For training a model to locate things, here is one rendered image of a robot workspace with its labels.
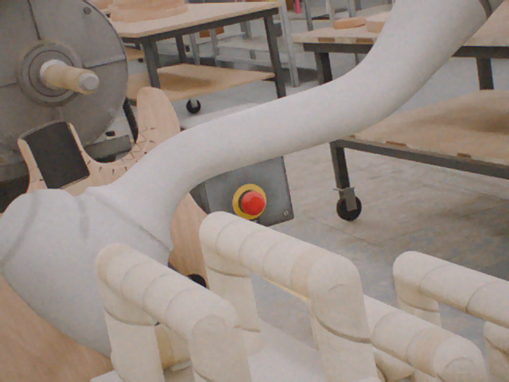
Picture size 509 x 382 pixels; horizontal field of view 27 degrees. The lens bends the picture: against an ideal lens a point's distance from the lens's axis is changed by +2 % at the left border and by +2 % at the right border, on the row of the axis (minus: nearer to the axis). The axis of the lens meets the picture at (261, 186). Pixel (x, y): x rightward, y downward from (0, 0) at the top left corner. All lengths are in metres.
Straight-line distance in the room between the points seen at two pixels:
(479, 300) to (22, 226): 0.42
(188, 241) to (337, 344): 0.79
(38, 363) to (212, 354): 0.81
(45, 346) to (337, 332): 0.80
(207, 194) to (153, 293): 1.08
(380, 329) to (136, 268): 0.18
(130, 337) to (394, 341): 0.18
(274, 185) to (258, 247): 1.07
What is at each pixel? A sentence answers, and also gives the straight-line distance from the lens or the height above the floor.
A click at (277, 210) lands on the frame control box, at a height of 0.95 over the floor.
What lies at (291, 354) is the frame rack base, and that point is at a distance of 0.79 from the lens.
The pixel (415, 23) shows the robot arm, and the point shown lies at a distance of 1.14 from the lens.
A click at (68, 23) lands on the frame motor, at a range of 1.65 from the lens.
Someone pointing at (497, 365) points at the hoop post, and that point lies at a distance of 0.95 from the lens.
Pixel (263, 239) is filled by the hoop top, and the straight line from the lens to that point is 0.70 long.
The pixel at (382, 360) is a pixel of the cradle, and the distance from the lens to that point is 0.88.
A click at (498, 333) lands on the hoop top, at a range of 0.93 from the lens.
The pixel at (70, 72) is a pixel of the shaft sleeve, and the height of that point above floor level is 1.26.
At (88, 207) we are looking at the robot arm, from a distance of 1.00.
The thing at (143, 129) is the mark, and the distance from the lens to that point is 1.40.
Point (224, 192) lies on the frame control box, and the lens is 1.74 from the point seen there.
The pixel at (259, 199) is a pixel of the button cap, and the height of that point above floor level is 0.98.
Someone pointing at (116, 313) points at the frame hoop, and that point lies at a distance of 0.76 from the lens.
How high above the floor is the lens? 1.41
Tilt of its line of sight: 14 degrees down
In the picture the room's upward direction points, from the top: 11 degrees counter-clockwise
